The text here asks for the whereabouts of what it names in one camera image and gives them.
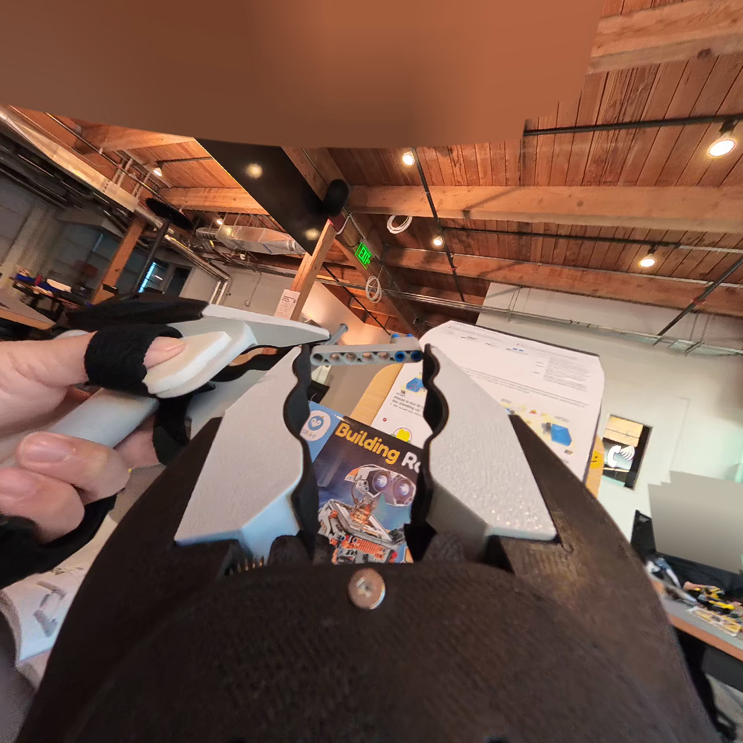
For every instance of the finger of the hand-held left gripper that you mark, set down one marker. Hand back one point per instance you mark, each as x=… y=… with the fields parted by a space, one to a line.
x=273 y=328

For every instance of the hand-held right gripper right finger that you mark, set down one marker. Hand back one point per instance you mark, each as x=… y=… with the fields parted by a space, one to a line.
x=487 y=464

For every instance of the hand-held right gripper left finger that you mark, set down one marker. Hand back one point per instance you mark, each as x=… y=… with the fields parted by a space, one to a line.
x=244 y=464

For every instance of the grey beam with blue pins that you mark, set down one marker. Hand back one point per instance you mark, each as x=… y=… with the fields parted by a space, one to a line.
x=318 y=354

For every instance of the grey beam with black pin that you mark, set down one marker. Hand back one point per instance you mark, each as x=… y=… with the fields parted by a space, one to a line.
x=341 y=331

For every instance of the person's left hand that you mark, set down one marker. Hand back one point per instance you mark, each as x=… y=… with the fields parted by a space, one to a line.
x=40 y=377

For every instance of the white poster board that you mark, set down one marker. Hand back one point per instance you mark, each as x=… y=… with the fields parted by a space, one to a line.
x=522 y=371

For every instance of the black floor lamp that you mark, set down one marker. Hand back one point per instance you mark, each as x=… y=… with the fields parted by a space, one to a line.
x=167 y=212

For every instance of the green exit sign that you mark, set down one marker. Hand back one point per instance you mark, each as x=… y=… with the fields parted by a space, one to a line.
x=364 y=254

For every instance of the blue robot toy box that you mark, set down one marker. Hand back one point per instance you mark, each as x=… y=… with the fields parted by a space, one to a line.
x=360 y=441

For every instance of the black ceiling panel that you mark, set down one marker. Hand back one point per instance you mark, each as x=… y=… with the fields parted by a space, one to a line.
x=273 y=186

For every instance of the black round ceiling device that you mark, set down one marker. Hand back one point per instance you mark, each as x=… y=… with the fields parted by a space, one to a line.
x=335 y=197

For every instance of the ceiling spotlight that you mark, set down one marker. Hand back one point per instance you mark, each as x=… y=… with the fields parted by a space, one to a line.
x=408 y=158
x=721 y=146
x=647 y=261

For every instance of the paper notice on post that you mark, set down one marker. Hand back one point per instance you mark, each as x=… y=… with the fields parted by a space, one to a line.
x=289 y=303

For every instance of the wooden support post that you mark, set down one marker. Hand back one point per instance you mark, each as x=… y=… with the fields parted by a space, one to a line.
x=310 y=273

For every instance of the silver ventilation duct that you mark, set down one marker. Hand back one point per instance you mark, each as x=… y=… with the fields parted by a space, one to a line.
x=249 y=239

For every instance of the framed wall picture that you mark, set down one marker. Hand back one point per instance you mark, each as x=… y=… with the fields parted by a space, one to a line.
x=624 y=450

